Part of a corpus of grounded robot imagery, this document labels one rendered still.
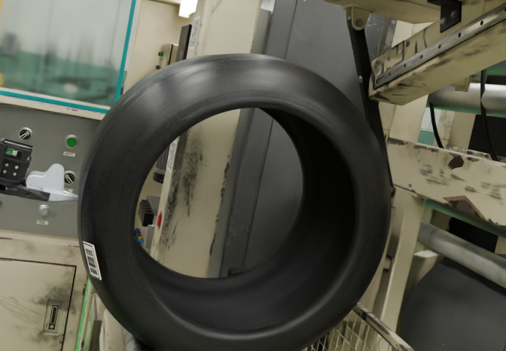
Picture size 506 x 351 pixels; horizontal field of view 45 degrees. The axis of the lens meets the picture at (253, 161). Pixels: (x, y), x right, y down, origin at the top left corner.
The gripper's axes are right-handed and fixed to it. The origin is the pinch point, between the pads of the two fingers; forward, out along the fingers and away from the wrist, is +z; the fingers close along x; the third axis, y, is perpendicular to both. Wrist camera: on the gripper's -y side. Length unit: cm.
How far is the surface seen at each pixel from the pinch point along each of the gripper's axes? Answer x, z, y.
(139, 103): -8.6, 5.8, 20.2
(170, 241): 27.2, 25.1, -9.4
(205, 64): -8.2, 14.5, 29.7
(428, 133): 920, 626, 93
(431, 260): 46, 107, -1
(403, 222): 22, 78, 10
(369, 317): -1, 64, -8
